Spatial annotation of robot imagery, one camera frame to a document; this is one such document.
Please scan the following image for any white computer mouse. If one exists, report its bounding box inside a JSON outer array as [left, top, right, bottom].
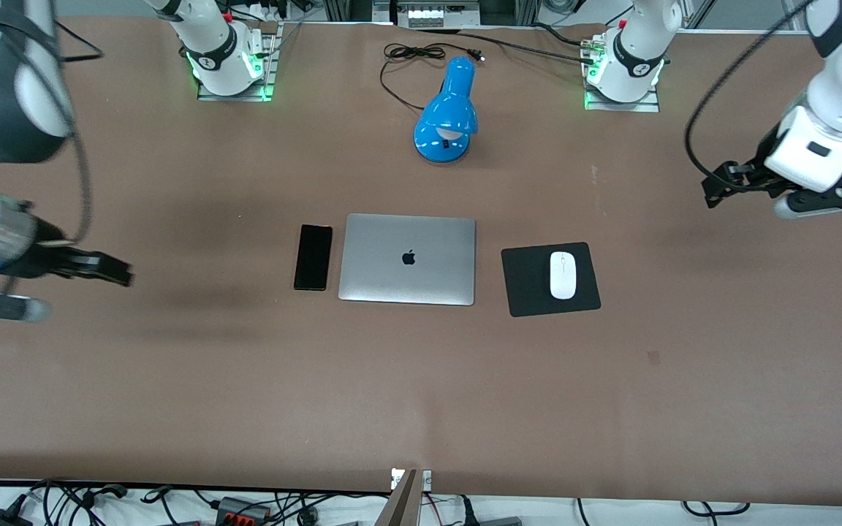
[[550, 251, 577, 300]]

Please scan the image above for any black smartphone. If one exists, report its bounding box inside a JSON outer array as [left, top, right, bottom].
[[293, 224, 333, 291]]

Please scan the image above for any black mouse pad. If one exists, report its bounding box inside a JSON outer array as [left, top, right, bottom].
[[501, 242, 602, 318]]

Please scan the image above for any grey box with red connectors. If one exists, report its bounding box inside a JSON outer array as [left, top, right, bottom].
[[215, 496, 273, 524]]

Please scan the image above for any blue desk lamp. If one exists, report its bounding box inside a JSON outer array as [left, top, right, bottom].
[[413, 56, 479, 164]]

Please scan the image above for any silver laptop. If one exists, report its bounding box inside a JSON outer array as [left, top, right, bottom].
[[338, 213, 477, 306]]

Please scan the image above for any white power strip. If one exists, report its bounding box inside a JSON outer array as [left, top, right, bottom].
[[392, 0, 482, 28]]

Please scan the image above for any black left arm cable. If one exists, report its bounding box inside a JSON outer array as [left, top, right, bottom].
[[684, 0, 816, 194]]

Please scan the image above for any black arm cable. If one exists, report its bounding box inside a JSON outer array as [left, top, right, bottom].
[[684, 0, 816, 194], [0, 20, 104, 243]]

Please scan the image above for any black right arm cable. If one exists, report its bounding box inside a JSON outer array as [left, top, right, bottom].
[[0, 20, 104, 243]]

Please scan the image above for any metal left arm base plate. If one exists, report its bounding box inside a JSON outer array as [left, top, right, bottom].
[[583, 37, 661, 113]]

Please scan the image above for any thick black braided cable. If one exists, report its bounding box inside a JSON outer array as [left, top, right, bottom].
[[421, 28, 601, 65]]

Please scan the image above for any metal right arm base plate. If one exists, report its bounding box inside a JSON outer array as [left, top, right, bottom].
[[197, 22, 277, 102]]

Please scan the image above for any thin black lamp cord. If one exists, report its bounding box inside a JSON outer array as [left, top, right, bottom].
[[379, 43, 485, 112]]

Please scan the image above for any metal table edge bracket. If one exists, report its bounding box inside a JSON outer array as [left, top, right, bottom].
[[390, 468, 433, 526]]

